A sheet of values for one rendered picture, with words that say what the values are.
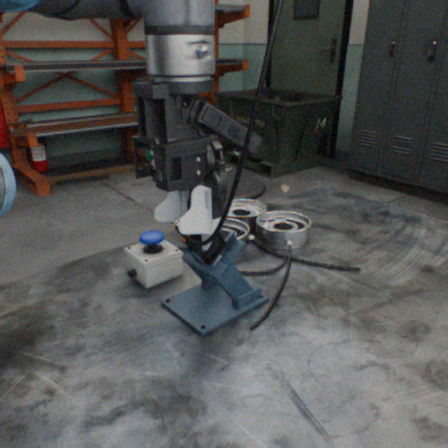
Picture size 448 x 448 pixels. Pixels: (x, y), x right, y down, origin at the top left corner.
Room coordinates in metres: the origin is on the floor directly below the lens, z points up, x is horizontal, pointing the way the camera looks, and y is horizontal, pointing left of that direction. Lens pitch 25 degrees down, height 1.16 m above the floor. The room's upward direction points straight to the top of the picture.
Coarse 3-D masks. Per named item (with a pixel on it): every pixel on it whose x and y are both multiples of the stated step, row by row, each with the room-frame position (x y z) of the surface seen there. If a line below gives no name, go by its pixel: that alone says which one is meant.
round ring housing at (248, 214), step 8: (240, 200) 0.87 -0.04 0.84; (248, 200) 0.87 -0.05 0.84; (232, 208) 0.85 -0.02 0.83; (240, 208) 0.85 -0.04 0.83; (248, 208) 0.85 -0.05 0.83; (256, 208) 0.85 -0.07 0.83; (264, 208) 0.82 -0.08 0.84; (232, 216) 0.78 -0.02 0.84; (240, 216) 0.77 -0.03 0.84; (248, 216) 0.77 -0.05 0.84; (256, 216) 0.78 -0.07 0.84; (248, 224) 0.77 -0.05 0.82
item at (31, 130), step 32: (0, 32) 3.75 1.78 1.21; (128, 32) 4.59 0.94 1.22; (0, 64) 3.63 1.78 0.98; (32, 64) 3.54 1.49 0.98; (64, 64) 3.64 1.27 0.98; (96, 64) 3.79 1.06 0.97; (128, 64) 3.97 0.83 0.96; (224, 64) 4.56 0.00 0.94; (0, 96) 3.71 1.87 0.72; (128, 96) 4.41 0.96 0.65; (32, 128) 3.54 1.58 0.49; (64, 128) 3.70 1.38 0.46; (96, 128) 3.69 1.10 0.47; (128, 128) 4.33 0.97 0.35
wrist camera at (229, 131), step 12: (204, 108) 0.49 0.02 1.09; (216, 108) 0.50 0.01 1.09; (204, 120) 0.49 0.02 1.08; (216, 120) 0.50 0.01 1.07; (228, 120) 0.51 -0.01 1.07; (216, 132) 0.50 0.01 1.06; (228, 132) 0.51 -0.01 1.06; (240, 132) 0.52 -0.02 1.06; (252, 132) 0.54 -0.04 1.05; (228, 144) 0.54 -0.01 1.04; (240, 144) 0.52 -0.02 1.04; (252, 144) 0.54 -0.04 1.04
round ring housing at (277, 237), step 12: (264, 216) 0.79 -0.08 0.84; (276, 216) 0.80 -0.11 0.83; (288, 216) 0.80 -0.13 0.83; (300, 216) 0.78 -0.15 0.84; (264, 228) 0.72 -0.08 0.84; (276, 228) 0.77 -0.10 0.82; (288, 228) 0.77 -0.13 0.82; (264, 240) 0.72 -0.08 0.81; (276, 240) 0.70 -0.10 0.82; (288, 240) 0.70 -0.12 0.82; (300, 240) 0.71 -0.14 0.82
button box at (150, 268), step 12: (132, 252) 0.61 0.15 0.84; (144, 252) 0.61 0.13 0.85; (156, 252) 0.61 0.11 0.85; (168, 252) 0.61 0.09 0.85; (180, 252) 0.61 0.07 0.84; (132, 264) 0.60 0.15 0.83; (144, 264) 0.57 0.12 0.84; (156, 264) 0.58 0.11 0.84; (168, 264) 0.60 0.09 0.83; (180, 264) 0.61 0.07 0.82; (132, 276) 0.59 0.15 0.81; (144, 276) 0.57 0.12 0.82; (156, 276) 0.58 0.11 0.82; (168, 276) 0.60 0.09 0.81
